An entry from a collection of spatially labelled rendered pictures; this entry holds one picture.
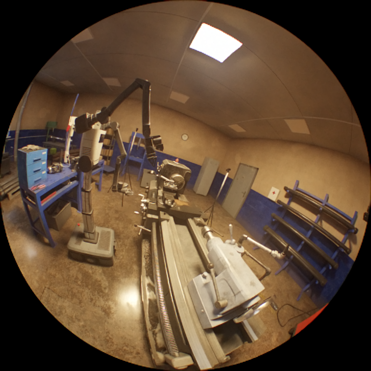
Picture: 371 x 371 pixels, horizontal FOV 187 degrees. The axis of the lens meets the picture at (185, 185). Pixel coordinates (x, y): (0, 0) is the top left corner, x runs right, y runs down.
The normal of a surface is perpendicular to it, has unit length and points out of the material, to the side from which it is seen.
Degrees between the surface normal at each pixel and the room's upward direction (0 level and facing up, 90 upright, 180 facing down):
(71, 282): 0
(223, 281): 76
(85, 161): 90
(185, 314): 36
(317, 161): 90
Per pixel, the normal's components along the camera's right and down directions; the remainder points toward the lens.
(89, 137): 0.40, 0.37
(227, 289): -0.80, -0.46
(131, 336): 0.33, -0.91
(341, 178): -0.91, -0.25
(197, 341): -0.25, -0.88
